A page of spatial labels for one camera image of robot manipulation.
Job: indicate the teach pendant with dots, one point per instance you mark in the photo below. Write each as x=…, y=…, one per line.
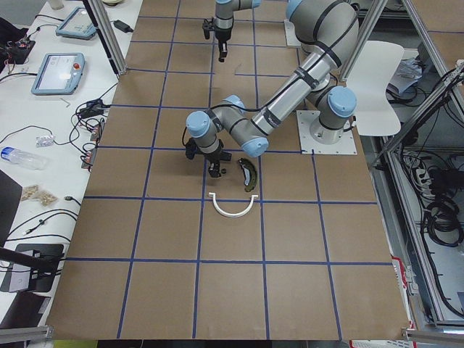
x=59, y=74
x=77, y=25

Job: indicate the bag of wooden pieces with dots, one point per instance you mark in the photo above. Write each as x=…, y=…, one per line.
x=35, y=193

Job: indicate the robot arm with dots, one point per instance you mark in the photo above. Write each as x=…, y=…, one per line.
x=222, y=23
x=327, y=31

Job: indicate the near teach pendant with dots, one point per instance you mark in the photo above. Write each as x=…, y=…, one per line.
x=59, y=74

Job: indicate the black brake pad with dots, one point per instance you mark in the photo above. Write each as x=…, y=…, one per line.
x=225, y=156

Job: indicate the far teach pendant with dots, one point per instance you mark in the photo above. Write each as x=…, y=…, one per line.
x=77, y=25

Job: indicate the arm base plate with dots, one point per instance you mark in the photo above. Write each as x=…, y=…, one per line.
x=316, y=139
x=290, y=34

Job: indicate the white chair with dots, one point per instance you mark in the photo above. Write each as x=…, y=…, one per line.
x=368, y=79

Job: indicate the aluminium frame post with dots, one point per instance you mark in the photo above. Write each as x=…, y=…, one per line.
x=101, y=22

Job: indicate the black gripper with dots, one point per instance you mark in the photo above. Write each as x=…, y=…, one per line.
x=221, y=35
x=214, y=159

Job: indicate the olive brake shoe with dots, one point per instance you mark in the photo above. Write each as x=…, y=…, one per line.
x=250, y=174

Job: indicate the plastic water bottle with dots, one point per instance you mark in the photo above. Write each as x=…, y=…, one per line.
x=23, y=159

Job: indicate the black power adapter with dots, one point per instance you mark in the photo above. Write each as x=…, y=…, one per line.
x=122, y=26

